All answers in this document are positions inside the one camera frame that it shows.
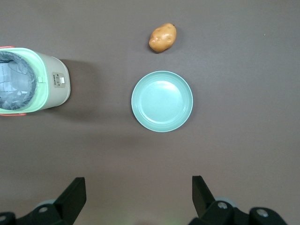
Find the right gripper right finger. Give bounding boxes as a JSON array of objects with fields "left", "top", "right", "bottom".
[{"left": 188, "top": 175, "right": 288, "bottom": 225}]

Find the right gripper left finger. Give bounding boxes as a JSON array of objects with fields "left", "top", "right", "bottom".
[{"left": 0, "top": 177, "right": 87, "bottom": 225}]

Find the brown table cloth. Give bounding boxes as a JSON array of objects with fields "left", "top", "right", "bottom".
[{"left": 0, "top": 0, "right": 300, "bottom": 225}]

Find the mint green round plate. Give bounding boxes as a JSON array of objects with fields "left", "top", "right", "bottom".
[{"left": 131, "top": 70, "right": 194, "bottom": 133}]

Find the brown potato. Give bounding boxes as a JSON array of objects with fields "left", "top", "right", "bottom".
[{"left": 148, "top": 22, "right": 178, "bottom": 54}]

